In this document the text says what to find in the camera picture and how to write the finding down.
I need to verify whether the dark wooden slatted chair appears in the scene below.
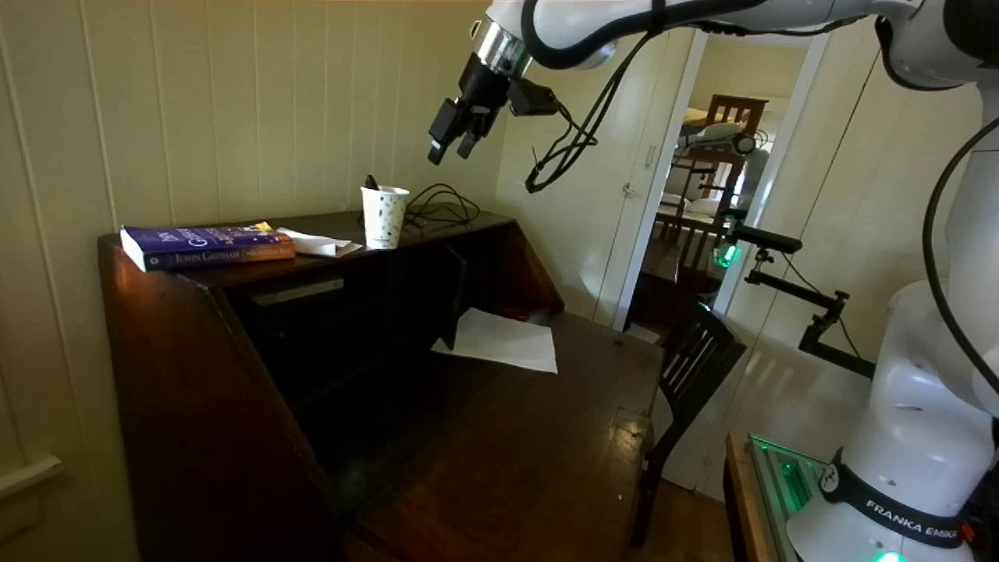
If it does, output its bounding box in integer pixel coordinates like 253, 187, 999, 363
629, 300, 750, 552

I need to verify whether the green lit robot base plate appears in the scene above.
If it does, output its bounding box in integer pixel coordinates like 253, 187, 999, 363
748, 431, 869, 562

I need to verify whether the white paper sheet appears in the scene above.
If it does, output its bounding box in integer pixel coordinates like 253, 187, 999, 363
428, 302, 563, 377

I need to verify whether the dark wooden secretary desk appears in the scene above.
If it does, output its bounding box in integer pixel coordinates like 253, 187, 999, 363
95, 208, 669, 562

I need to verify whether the blue book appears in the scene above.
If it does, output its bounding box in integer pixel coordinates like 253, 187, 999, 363
119, 219, 299, 274

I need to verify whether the white panel door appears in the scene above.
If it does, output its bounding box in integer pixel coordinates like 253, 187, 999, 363
496, 28, 711, 330

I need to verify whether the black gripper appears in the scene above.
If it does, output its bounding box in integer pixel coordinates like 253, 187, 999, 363
425, 49, 514, 168

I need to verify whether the light wooden table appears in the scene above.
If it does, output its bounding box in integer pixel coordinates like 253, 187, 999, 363
723, 433, 792, 562

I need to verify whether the white notepad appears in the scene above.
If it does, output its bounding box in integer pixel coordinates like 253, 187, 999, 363
275, 226, 366, 262

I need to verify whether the white dotted paper cup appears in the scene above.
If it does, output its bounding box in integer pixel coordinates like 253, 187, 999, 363
360, 182, 411, 252

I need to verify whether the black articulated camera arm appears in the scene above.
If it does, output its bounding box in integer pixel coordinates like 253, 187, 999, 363
714, 219, 881, 383

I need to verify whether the tangled black cable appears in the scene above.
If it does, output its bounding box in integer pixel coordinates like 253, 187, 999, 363
402, 182, 486, 233

